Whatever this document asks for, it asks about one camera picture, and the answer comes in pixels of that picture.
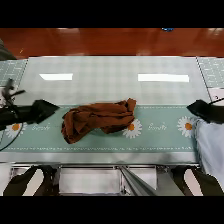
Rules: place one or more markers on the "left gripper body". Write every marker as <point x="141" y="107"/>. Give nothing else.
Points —
<point x="41" y="110"/>

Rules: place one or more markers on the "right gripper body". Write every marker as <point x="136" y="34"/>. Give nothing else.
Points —
<point x="204" y="110"/>

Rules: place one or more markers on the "brown shirt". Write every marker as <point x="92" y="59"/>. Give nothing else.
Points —
<point x="96" y="120"/>

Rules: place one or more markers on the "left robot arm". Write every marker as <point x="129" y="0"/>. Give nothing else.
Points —
<point x="16" y="116"/>

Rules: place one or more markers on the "pale blue garment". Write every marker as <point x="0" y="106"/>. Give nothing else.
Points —
<point x="211" y="150"/>

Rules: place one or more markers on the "silver frame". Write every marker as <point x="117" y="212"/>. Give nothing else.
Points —
<point x="133" y="176"/>

